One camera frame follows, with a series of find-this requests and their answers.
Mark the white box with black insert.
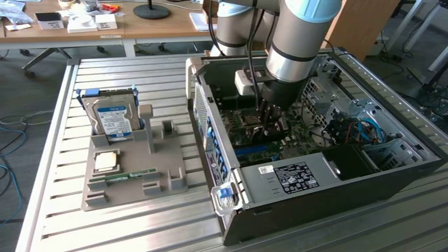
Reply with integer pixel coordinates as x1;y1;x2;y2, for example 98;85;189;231
33;12;65;30

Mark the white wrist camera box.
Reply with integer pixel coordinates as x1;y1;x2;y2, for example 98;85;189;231
233;68;262;96

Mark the black plastic fan shroud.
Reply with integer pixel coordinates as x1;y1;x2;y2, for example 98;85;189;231
319;145;382;182

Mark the silver perforated disk bay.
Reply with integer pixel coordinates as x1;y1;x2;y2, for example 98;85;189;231
299;75;389;132

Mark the white card with red print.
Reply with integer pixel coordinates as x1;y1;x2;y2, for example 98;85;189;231
3;23;31;32

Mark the green motherboard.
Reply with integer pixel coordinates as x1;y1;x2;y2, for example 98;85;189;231
218;91;337;169

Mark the clear plastic bag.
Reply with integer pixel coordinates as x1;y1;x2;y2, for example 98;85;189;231
0;1;34;25

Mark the grey floor cable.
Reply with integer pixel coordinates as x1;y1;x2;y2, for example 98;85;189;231
0;109;54;127

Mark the wooden desk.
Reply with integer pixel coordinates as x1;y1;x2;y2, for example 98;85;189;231
0;0;315;78

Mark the stack of white papers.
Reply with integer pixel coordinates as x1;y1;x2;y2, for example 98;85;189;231
187;12;218;32

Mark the white box with round cup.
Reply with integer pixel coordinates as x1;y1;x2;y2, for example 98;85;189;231
65;14;98;34

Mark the silver hinged disk bracket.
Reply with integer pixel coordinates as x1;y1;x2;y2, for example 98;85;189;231
359;138;426;171

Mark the blue expansion slot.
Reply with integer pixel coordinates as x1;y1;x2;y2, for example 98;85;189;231
233;145;269;158

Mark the black floor stand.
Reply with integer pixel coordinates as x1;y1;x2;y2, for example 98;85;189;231
405;65;448;124

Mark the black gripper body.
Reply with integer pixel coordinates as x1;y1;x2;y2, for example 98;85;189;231
259;80;305;110

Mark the wooden cabinet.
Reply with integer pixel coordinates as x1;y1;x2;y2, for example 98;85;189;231
314;0;401;61

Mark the green RAM stick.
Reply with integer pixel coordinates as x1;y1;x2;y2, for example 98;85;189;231
87;168;157;184

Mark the black camera cable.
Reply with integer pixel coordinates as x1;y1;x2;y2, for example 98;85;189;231
205;6;269;106

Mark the blue floor cable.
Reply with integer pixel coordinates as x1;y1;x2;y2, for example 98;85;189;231
0;128;26;228

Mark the silver CPU chip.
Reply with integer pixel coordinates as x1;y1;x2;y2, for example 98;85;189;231
93;152;118;173

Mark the hard disk in blue caddy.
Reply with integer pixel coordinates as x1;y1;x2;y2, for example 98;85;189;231
74;85;146;144

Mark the small cardboard box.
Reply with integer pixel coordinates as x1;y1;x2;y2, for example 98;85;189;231
201;0;219;18

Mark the red and black wire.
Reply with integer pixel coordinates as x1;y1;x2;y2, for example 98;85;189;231
339;122;351;144

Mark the CPU socket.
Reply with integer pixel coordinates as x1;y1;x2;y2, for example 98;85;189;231
237;107;259;127

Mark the silver chipset heatsink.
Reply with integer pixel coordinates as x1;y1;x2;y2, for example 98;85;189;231
281;148;305;160

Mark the red plastic object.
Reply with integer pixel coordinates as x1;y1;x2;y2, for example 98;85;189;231
99;3;121;14

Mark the grey parts rack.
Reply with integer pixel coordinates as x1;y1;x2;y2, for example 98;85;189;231
79;103;189;212

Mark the silver power supply unit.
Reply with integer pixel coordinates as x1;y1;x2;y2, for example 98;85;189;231
239;152;342;205

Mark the black open PC case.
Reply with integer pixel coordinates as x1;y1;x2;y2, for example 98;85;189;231
185;46;448;247

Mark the blue case latch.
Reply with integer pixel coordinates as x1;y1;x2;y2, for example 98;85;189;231
215;186;233;200

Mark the blue wire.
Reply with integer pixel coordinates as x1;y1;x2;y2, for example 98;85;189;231
355;118;386;144

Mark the black round lamp base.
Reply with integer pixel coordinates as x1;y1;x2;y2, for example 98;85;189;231
131;0;171;20

